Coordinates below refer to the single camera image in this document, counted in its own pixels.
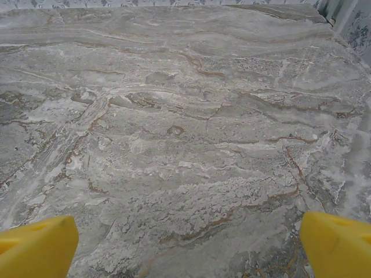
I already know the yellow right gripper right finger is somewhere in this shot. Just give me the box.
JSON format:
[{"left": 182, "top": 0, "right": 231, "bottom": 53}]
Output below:
[{"left": 299, "top": 211, "right": 371, "bottom": 278}]

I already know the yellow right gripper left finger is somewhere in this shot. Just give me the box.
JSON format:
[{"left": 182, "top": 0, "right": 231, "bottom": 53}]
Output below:
[{"left": 0, "top": 215, "right": 79, "bottom": 278}]

